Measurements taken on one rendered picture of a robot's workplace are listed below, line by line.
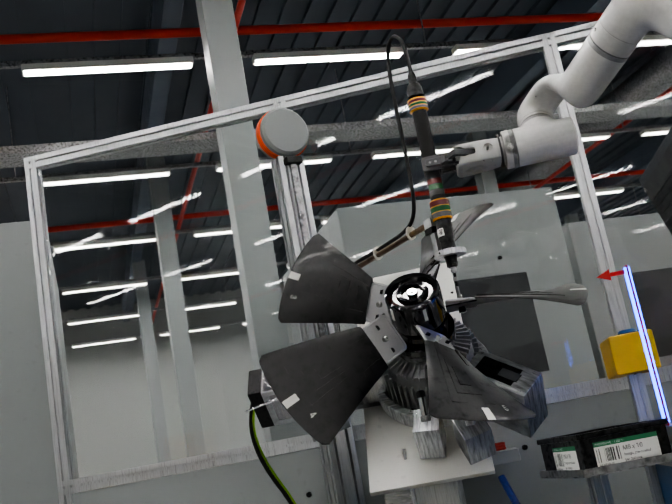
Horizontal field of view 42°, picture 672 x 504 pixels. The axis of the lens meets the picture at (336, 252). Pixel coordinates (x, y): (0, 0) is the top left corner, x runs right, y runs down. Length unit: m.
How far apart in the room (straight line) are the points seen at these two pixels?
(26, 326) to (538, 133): 2.29
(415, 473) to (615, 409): 0.87
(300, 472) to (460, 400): 1.06
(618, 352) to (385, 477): 0.62
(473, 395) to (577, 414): 0.94
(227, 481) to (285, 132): 1.04
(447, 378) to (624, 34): 0.73
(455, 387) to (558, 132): 0.61
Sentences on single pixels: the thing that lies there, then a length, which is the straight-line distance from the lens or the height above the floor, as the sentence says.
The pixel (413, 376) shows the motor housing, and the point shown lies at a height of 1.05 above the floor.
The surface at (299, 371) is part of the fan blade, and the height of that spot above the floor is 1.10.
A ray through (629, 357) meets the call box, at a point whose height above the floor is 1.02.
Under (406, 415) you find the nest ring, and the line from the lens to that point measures 1.94.
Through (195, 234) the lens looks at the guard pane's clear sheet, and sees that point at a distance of 2.80.
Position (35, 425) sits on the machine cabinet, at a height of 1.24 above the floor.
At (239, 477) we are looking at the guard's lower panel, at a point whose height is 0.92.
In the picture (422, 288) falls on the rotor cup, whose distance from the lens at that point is 1.86.
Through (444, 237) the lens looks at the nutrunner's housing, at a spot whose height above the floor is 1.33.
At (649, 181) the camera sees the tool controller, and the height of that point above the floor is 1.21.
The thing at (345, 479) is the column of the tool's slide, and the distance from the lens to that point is 2.47.
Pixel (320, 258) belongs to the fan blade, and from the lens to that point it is 2.04.
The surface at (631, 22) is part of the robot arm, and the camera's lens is 1.79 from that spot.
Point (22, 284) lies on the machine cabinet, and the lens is 3.65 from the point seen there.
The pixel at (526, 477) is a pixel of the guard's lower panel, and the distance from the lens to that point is 2.58.
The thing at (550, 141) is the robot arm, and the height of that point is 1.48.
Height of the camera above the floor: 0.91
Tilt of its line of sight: 13 degrees up
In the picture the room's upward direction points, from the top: 11 degrees counter-clockwise
